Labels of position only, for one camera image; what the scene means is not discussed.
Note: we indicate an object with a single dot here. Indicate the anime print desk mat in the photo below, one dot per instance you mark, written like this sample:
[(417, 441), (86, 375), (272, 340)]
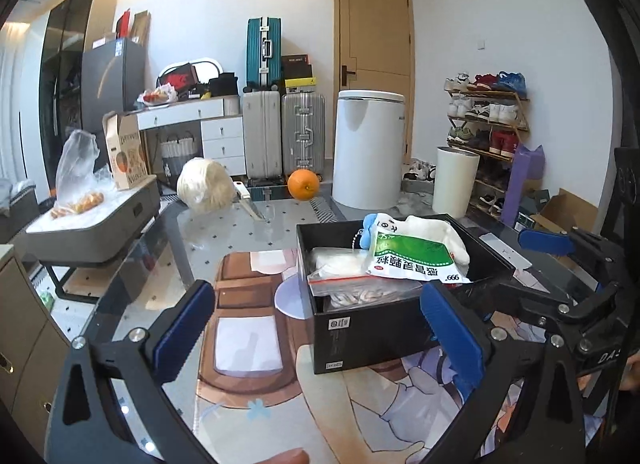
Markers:
[(258, 395)]

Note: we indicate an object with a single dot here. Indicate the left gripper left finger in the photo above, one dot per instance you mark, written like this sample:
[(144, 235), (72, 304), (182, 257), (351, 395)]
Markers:
[(87, 424)]

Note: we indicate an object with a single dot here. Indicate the green white medicine bag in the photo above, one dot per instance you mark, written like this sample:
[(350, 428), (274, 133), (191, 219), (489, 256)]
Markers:
[(393, 256)]

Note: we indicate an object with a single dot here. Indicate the white silver suitcase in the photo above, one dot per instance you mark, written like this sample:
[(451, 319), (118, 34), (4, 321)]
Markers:
[(262, 134)]

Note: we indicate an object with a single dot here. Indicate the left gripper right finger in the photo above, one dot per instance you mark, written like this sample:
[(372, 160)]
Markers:
[(547, 423)]

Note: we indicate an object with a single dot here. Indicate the orange print cardboard carton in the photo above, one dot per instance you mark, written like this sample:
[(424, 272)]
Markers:
[(124, 149)]

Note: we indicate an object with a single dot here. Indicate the white plush toy blue hat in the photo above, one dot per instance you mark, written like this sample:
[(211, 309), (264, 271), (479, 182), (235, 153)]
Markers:
[(435, 230)]

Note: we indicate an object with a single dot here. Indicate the dark grey refrigerator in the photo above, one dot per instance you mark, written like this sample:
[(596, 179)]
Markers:
[(112, 77)]

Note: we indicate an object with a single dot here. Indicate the teal suitcase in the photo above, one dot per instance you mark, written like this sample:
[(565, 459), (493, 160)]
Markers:
[(263, 66)]

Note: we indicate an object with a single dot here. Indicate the grey side table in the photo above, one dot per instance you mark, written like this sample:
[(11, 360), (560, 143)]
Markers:
[(93, 239)]

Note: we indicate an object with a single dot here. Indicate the red black bag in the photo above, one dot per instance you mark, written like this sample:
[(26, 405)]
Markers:
[(182, 78)]

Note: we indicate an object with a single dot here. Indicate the cream cylindrical cup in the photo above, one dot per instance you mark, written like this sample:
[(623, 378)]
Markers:
[(454, 181)]

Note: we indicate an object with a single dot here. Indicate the silver aluminium suitcase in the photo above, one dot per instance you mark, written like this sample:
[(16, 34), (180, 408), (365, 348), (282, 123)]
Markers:
[(303, 132)]

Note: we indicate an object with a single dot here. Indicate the black cardboard box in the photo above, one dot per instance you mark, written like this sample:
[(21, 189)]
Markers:
[(366, 320)]

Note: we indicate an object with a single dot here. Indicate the clear plastic bag with snacks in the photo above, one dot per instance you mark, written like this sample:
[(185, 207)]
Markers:
[(78, 187)]

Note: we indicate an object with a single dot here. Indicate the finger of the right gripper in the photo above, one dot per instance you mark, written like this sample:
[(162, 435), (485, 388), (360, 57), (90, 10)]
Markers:
[(527, 304), (550, 241)]

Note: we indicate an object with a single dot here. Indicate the white yarn bundle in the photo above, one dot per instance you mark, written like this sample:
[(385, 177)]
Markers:
[(205, 186)]

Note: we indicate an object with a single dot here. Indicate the brown cardboard box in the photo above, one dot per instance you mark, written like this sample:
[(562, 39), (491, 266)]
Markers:
[(564, 212)]

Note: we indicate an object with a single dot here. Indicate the white desk with drawers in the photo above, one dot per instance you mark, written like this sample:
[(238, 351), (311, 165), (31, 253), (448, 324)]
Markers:
[(221, 127)]

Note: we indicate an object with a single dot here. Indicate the orange fruit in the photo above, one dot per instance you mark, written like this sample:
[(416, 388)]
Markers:
[(303, 184)]

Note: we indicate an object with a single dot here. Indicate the white cylindrical trash bin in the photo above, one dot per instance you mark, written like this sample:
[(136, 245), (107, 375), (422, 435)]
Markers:
[(369, 148)]

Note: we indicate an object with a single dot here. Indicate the shoe rack with shoes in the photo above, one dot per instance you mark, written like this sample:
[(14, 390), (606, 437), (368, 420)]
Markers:
[(487, 116)]

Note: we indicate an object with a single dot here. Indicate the purple paper bag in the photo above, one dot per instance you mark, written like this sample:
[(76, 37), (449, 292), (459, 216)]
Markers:
[(527, 165)]

